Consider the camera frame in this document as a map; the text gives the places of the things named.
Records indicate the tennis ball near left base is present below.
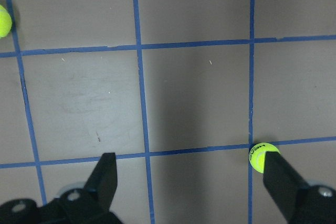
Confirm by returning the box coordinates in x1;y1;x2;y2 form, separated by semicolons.
0;5;12;38

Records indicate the tennis ball centre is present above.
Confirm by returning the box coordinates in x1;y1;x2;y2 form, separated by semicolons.
248;142;280;174

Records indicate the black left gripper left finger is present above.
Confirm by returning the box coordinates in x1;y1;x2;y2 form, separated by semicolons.
84;153;117;211

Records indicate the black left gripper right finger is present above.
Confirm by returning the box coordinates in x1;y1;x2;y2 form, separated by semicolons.
263;152;309;220

